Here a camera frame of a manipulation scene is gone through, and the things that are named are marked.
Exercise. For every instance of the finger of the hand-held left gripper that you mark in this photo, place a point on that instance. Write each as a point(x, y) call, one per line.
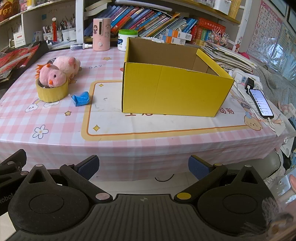
point(13, 158)

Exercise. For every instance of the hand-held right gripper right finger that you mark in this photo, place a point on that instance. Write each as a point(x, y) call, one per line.
point(198, 168)

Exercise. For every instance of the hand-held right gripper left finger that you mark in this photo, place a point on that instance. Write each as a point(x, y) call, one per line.
point(89, 165)

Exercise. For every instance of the blue packet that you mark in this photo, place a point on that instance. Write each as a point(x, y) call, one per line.
point(81, 99)

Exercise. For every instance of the yellow tape roll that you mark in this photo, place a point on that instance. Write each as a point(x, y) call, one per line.
point(52, 95)

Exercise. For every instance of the yellow cardboard box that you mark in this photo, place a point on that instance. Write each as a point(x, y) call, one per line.
point(173, 92)

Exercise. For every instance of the pink chick plush toy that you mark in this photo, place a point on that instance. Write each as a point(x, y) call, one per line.
point(53, 76)

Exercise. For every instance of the pink pig plush toy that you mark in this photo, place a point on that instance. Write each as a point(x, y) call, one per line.
point(68, 63)

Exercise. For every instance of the black smartphone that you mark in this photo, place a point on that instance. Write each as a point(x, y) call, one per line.
point(261, 103)

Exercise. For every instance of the pink stool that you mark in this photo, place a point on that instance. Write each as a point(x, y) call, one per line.
point(291, 183)

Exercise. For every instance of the black charger plug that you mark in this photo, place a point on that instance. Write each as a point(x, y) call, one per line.
point(249, 82)

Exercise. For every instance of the bundle of red packets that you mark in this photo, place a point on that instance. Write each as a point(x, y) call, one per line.
point(16, 58)

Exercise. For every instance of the white power strip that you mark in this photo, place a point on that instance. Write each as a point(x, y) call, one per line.
point(240, 75)

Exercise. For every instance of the stack of paper booklets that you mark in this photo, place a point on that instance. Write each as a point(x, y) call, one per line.
point(226, 58)

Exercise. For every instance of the grey blanket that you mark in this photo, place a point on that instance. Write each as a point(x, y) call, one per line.
point(275, 83)

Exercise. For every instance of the red packets on black tray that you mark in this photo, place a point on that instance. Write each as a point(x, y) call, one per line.
point(44, 47)

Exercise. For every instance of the white card with red label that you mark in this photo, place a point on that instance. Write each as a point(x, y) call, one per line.
point(19, 40)

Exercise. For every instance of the white pen holder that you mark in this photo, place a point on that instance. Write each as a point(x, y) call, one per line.
point(49, 37)
point(69, 34)

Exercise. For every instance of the white jar with green lid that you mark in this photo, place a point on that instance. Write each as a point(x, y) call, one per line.
point(122, 41)

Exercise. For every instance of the orange blue medicine box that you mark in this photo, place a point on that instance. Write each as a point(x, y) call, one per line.
point(179, 34)
point(173, 40)

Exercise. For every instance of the pink cylindrical humidifier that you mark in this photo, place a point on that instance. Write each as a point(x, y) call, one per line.
point(101, 34)

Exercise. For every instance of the colourful ornate headdress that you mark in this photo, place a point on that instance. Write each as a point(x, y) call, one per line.
point(219, 37)

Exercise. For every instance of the red boxed book set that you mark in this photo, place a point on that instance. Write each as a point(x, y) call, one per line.
point(208, 24)

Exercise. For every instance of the white bookshelf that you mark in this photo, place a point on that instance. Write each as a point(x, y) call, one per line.
point(79, 20)

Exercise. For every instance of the red fortune god bag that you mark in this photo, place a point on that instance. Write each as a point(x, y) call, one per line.
point(5, 11)

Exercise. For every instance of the row of colourful books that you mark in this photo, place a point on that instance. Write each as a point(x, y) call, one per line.
point(138, 18)

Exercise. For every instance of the thick beige book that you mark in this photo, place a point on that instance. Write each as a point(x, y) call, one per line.
point(97, 5)

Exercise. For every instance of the yellow woven basket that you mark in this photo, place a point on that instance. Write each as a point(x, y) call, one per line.
point(234, 9)

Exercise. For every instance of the pale wall poster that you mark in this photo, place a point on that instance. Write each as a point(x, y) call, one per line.
point(286, 51)

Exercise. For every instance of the alphabet wall poster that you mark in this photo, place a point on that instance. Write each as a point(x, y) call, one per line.
point(266, 27)

